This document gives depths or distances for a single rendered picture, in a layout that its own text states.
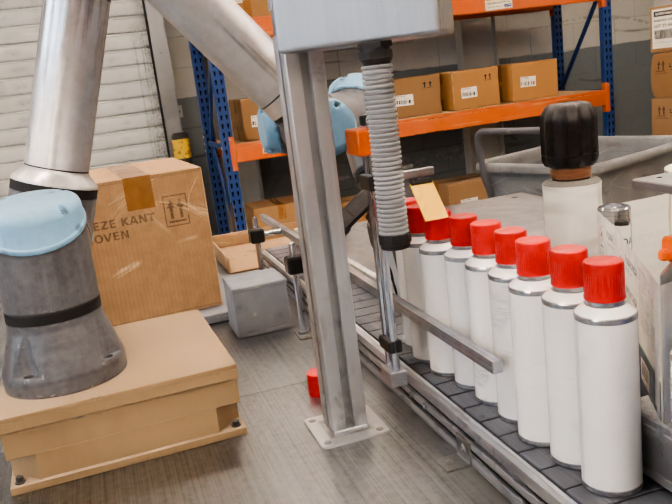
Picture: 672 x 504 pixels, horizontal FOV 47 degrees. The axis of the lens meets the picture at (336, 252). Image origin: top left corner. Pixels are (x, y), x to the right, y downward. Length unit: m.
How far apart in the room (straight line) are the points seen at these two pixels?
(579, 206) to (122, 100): 4.27
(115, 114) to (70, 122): 4.09
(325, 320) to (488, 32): 5.32
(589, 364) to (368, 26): 0.38
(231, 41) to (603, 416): 0.61
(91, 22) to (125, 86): 4.09
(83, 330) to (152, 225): 0.50
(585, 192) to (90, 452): 0.75
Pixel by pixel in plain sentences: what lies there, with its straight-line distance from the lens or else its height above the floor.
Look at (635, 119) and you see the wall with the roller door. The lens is 7.01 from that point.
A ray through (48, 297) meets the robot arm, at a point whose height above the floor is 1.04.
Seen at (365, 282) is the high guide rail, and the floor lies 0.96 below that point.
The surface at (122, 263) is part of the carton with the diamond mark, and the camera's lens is 1.45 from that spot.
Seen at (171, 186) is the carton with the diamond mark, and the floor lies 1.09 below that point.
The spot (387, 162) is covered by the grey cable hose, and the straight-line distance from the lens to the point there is 0.78.
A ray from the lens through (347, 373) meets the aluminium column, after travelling 0.94.
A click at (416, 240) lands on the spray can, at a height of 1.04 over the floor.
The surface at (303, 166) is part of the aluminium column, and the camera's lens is 0.86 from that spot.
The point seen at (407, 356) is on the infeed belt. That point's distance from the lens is 1.04.
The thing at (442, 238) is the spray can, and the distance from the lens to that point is 0.92.
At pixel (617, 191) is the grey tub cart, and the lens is 3.28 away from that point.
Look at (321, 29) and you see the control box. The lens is 0.80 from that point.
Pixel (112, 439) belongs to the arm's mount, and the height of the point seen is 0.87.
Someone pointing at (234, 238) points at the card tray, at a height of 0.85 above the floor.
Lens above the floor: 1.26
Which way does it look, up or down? 13 degrees down
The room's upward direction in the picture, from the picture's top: 7 degrees counter-clockwise
